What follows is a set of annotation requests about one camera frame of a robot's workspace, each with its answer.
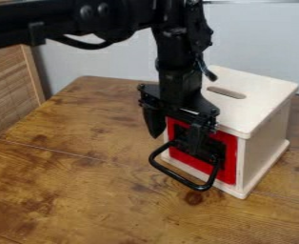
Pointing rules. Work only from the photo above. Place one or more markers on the red drawer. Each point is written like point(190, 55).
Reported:
point(221, 143)

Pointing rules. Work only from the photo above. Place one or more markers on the light wooden box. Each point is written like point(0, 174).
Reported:
point(253, 104)

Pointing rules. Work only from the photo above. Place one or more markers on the wooden slatted panel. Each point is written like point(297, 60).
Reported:
point(20, 85)

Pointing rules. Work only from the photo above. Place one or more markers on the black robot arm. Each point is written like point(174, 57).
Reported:
point(93, 24)

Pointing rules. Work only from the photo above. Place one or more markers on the black metal drawer handle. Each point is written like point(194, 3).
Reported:
point(184, 174)

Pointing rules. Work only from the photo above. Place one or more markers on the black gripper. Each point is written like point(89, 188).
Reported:
point(176, 98)

